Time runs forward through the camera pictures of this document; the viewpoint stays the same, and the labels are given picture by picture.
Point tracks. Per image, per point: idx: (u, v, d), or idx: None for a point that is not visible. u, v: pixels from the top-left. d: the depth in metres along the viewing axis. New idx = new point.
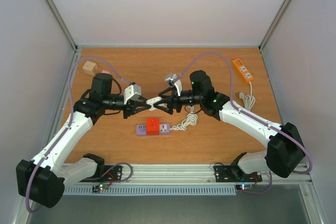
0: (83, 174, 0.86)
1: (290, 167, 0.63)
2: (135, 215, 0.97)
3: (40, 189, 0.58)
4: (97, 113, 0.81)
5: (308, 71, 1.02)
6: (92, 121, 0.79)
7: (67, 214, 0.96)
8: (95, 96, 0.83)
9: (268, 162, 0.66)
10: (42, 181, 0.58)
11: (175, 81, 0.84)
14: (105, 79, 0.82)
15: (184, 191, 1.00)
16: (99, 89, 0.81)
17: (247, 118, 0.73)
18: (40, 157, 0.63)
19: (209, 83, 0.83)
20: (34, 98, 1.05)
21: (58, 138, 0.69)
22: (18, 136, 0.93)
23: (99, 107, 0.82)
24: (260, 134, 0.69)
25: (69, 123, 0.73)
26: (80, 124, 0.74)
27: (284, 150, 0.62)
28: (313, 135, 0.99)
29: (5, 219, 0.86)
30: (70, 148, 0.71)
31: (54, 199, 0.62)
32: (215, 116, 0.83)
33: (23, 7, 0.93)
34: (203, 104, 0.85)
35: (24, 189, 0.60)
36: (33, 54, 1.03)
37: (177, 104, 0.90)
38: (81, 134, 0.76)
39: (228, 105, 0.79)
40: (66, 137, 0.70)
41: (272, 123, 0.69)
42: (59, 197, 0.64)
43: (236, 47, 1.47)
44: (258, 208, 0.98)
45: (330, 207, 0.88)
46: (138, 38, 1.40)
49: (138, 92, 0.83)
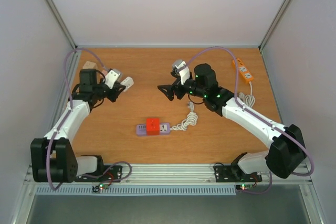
0: (88, 167, 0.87)
1: (290, 169, 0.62)
2: (134, 215, 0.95)
3: (59, 161, 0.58)
4: (92, 101, 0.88)
5: (308, 70, 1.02)
6: (88, 106, 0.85)
7: (65, 214, 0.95)
8: (84, 88, 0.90)
9: (269, 162, 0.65)
10: (60, 151, 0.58)
11: (180, 68, 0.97)
14: (91, 71, 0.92)
15: (184, 191, 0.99)
16: (88, 81, 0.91)
17: (249, 116, 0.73)
18: (52, 131, 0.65)
19: (213, 78, 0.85)
20: (35, 98, 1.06)
21: (64, 117, 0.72)
22: (18, 135, 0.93)
23: (92, 95, 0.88)
24: (264, 135, 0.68)
25: (71, 106, 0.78)
26: (80, 107, 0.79)
27: (286, 152, 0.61)
28: (312, 134, 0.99)
29: (4, 219, 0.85)
30: (74, 129, 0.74)
31: (72, 173, 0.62)
32: (217, 111, 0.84)
33: (23, 7, 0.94)
34: (206, 98, 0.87)
35: (41, 169, 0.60)
36: (33, 53, 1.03)
37: (178, 92, 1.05)
38: (80, 118, 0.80)
39: (233, 103, 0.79)
40: (72, 117, 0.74)
41: (277, 124, 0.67)
42: (74, 172, 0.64)
43: (236, 47, 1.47)
44: (259, 208, 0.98)
45: (331, 207, 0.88)
46: (138, 37, 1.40)
49: (117, 71, 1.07)
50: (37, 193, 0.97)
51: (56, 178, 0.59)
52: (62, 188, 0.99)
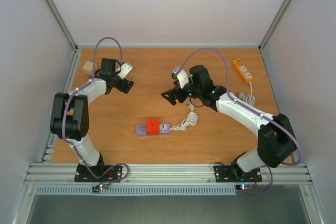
0: (87, 156, 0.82)
1: (279, 158, 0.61)
2: (134, 215, 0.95)
3: (76, 114, 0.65)
4: (108, 84, 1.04)
5: (308, 70, 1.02)
6: (105, 86, 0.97)
7: (65, 214, 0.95)
8: (104, 72, 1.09)
9: (260, 151, 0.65)
10: (79, 104, 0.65)
11: (177, 73, 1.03)
14: (112, 60, 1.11)
15: (184, 191, 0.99)
16: (107, 67, 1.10)
17: (240, 107, 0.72)
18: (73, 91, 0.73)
19: (206, 75, 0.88)
20: (36, 98, 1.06)
21: (85, 85, 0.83)
22: (18, 134, 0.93)
23: (109, 79, 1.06)
24: (252, 124, 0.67)
25: (92, 79, 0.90)
26: (98, 83, 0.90)
27: (274, 138, 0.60)
28: (313, 134, 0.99)
29: (4, 219, 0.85)
30: (90, 97, 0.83)
31: (83, 130, 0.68)
32: (212, 107, 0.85)
33: (23, 7, 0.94)
34: (201, 95, 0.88)
35: (57, 120, 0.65)
36: (34, 53, 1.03)
37: (179, 96, 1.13)
38: (96, 92, 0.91)
39: (225, 96, 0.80)
40: (92, 87, 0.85)
41: (265, 113, 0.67)
42: (85, 132, 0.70)
43: (237, 47, 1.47)
44: (259, 208, 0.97)
45: (331, 207, 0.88)
46: (138, 37, 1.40)
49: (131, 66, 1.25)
50: (37, 193, 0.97)
51: (71, 130, 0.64)
52: (62, 188, 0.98)
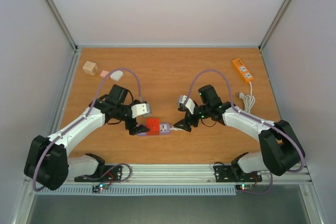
0: (84, 169, 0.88)
1: (283, 163, 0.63)
2: (134, 215, 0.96)
3: (48, 168, 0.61)
4: (109, 114, 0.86)
5: (308, 71, 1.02)
6: (103, 119, 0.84)
7: (65, 213, 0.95)
8: (111, 99, 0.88)
9: (265, 158, 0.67)
10: (52, 158, 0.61)
11: (184, 102, 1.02)
14: (125, 88, 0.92)
15: (184, 191, 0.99)
16: (116, 95, 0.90)
17: (244, 117, 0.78)
18: (56, 135, 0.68)
19: (213, 93, 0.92)
20: (35, 98, 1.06)
21: (73, 124, 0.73)
22: (19, 134, 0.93)
23: (112, 109, 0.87)
24: (254, 130, 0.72)
25: (86, 114, 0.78)
26: (90, 121, 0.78)
27: (275, 144, 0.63)
28: (313, 135, 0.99)
29: (5, 219, 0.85)
30: (79, 138, 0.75)
31: (57, 180, 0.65)
32: (220, 121, 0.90)
33: (24, 8, 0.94)
34: (209, 111, 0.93)
35: (32, 165, 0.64)
36: (34, 54, 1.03)
37: (192, 120, 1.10)
38: (91, 128, 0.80)
39: (231, 109, 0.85)
40: (81, 126, 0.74)
41: (266, 120, 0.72)
42: (61, 180, 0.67)
43: (237, 47, 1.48)
44: (259, 208, 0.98)
45: (331, 208, 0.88)
46: (138, 38, 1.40)
49: (149, 110, 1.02)
50: (38, 193, 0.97)
51: (42, 179, 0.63)
52: (62, 188, 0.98)
